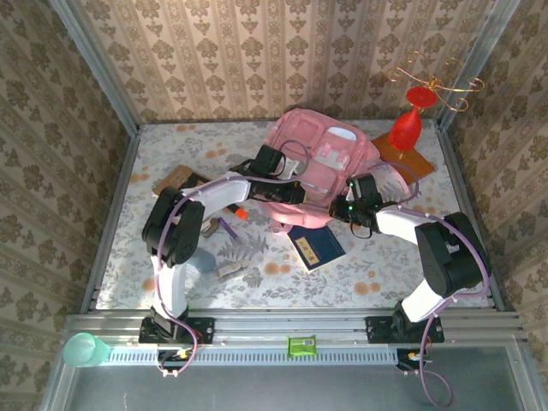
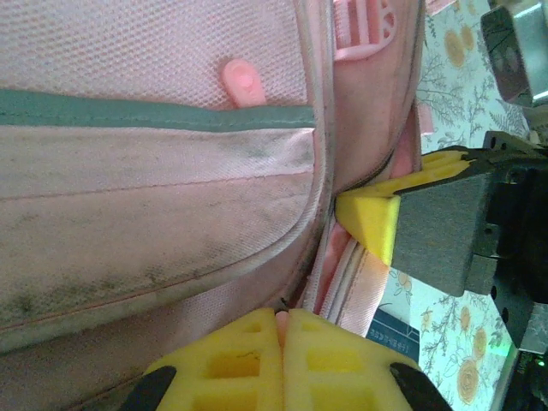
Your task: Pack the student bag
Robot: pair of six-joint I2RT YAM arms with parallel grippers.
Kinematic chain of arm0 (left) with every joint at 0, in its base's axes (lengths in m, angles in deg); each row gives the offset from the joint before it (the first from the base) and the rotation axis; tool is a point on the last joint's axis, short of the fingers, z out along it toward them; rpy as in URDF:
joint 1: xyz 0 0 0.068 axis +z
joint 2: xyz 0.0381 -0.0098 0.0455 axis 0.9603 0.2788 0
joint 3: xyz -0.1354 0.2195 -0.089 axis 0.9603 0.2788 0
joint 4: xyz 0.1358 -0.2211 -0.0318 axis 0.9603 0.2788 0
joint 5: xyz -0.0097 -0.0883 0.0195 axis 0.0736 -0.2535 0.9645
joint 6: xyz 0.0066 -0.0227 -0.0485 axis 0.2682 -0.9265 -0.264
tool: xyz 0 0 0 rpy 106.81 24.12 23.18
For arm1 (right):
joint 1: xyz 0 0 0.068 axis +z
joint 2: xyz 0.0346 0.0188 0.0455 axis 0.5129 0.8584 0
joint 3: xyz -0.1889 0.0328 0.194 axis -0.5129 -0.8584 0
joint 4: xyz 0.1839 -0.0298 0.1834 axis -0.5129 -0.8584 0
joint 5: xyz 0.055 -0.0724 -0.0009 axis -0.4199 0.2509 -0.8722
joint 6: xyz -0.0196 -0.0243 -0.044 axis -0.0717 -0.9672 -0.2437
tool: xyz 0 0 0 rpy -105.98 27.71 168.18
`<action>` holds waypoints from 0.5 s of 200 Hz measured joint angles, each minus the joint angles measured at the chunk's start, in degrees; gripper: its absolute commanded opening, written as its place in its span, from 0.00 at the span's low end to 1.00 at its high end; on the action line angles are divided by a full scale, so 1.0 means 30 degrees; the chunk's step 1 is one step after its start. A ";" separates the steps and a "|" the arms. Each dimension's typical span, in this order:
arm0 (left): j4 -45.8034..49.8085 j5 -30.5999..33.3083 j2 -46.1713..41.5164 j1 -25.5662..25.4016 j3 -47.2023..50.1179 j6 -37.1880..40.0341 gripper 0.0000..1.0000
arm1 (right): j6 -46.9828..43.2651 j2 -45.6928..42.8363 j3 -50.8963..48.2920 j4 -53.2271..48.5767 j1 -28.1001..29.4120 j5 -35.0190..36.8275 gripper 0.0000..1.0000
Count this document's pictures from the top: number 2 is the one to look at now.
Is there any pink student backpack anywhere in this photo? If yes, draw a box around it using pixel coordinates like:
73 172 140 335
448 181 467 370
0 0 434 411

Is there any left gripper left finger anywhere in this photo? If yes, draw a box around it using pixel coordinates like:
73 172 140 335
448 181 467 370
123 307 284 411

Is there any dark blue book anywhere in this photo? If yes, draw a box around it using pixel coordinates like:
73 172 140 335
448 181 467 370
366 302 424 366

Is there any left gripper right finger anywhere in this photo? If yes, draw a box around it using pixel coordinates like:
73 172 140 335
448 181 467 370
282 307 447 411

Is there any floral table cover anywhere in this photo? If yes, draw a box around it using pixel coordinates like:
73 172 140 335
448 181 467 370
376 0 548 411

